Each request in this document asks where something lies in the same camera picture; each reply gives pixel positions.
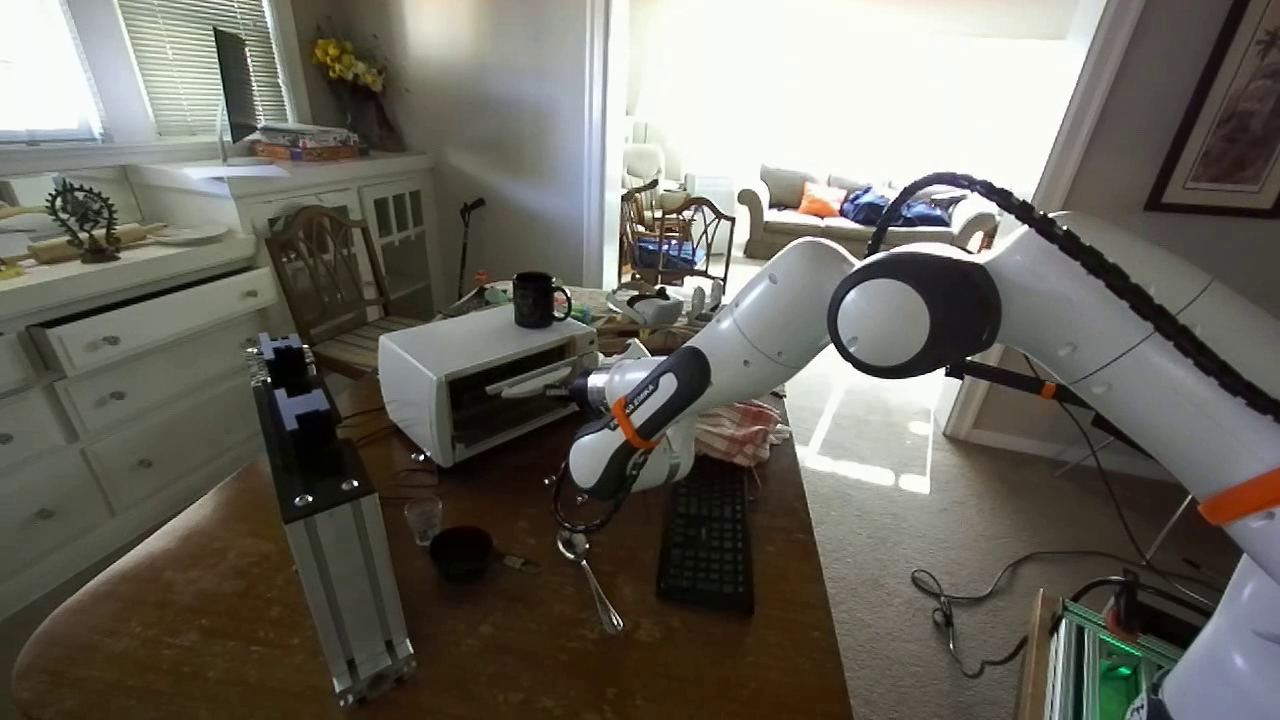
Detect toaster oven door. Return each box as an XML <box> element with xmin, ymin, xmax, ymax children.
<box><xmin>440</xmin><ymin>345</ymin><xmax>602</xmax><ymax>467</ymax></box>

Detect white toaster oven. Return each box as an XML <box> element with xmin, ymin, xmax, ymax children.
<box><xmin>378</xmin><ymin>304</ymin><xmax>602</xmax><ymax>469</ymax></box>

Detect black mug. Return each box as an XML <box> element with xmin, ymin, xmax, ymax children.
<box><xmin>513</xmin><ymin>271</ymin><xmax>574</xmax><ymax>330</ymax></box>

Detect white headset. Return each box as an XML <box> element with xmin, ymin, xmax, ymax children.
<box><xmin>606</xmin><ymin>285</ymin><xmax>692</xmax><ymax>327</ymax></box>

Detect red checked cloth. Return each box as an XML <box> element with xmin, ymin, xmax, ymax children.
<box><xmin>694</xmin><ymin>399</ymin><xmax>792</xmax><ymax>469</ymax></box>

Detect black cane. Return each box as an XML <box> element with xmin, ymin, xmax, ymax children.
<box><xmin>456</xmin><ymin>197</ymin><xmax>488</xmax><ymax>302</ymax></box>

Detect row of wooden chairs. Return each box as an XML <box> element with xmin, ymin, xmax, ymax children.
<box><xmin>619</xmin><ymin>179</ymin><xmax>737</xmax><ymax>292</ymax></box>

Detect black measuring cup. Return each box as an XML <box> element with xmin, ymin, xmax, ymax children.
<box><xmin>428</xmin><ymin>525</ymin><xmax>542</xmax><ymax>585</ymax></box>

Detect small clear glass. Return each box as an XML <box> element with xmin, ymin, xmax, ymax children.
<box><xmin>404</xmin><ymin>496</ymin><xmax>444</xmax><ymax>547</ymax></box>

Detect metal spoon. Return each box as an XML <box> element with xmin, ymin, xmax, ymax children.
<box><xmin>556</xmin><ymin>529</ymin><xmax>626</xmax><ymax>636</ymax></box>

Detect black keyboard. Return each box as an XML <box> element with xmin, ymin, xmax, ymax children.
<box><xmin>655</xmin><ymin>458</ymin><xmax>757</xmax><ymax>614</ymax></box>

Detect white cabinet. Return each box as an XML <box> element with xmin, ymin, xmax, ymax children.
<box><xmin>128</xmin><ymin>151</ymin><xmax>442</xmax><ymax>323</ymax></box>

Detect beige sofa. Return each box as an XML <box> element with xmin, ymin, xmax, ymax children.
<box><xmin>736</xmin><ymin>164</ymin><xmax>1002</xmax><ymax>262</ymax></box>

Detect wooden chair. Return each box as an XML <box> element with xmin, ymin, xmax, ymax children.
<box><xmin>264</xmin><ymin>206</ymin><xmax>427</xmax><ymax>380</ymax></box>

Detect orange cushion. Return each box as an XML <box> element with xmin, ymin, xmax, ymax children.
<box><xmin>796</xmin><ymin>180</ymin><xmax>848</xmax><ymax>220</ymax></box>

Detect blue cloth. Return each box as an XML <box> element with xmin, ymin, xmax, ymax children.
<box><xmin>839</xmin><ymin>186</ymin><xmax>952</xmax><ymax>229</ymax></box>

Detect stack of books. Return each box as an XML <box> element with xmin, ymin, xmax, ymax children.
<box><xmin>249</xmin><ymin>121</ymin><xmax>362</xmax><ymax>164</ymax></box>

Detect vase of yellow flowers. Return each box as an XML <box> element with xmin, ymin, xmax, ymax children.
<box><xmin>311</xmin><ymin>37</ymin><xmax>407</xmax><ymax>154</ymax></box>

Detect white plate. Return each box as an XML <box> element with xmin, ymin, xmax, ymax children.
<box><xmin>150</xmin><ymin>222</ymin><xmax>232</xmax><ymax>247</ymax></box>

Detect white dresser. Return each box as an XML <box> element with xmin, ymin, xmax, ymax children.
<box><xmin>0</xmin><ymin>233</ymin><xmax>282</xmax><ymax>623</ymax></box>

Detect dark monitor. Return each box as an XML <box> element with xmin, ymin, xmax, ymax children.
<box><xmin>212</xmin><ymin>26</ymin><xmax>264</xmax><ymax>145</ymax></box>

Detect window with blinds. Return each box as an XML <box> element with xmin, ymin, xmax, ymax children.
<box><xmin>114</xmin><ymin>0</ymin><xmax>292</xmax><ymax>139</ymax></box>

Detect dark metal statue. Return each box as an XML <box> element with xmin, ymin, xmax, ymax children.
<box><xmin>44</xmin><ymin>179</ymin><xmax>124</xmax><ymax>265</ymax></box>

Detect wooden rolling pin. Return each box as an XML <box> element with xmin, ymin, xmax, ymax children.
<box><xmin>27</xmin><ymin>221</ymin><xmax>167</xmax><ymax>266</ymax></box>

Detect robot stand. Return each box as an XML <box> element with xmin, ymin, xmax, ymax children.
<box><xmin>1014</xmin><ymin>588</ymin><xmax>1216</xmax><ymax>720</ymax></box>

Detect framed picture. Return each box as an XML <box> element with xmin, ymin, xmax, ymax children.
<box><xmin>1144</xmin><ymin>0</ymin><xmax>1280</xmax><ymax>219</ymax></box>

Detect oven door handle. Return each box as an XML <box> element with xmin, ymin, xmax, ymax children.
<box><xmin>499</xmin><ymin>361</ymin><xmax>578</xmax><ymax>400</ymax></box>

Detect aluminium extrusion post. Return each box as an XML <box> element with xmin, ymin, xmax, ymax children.
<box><xmin>246</xmin><ymin>332</ymin><xmax>418</xmax><ymax>707</ymax></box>

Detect black cable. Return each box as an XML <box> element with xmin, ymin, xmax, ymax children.
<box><xmin>909</xmin><ymin>549</ymin><xmax>1216</xmax><ymax>682</ymax></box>

